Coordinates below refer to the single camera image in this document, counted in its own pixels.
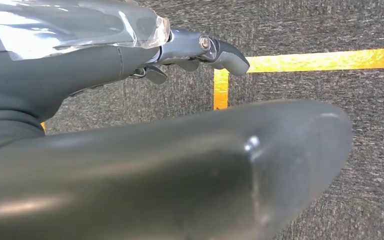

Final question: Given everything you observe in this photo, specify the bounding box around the left robot arm sleeve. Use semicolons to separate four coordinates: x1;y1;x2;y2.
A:
0;109;45;159

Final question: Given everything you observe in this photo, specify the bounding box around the yellow floor tape square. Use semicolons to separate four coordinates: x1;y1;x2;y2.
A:
40;47;384;133

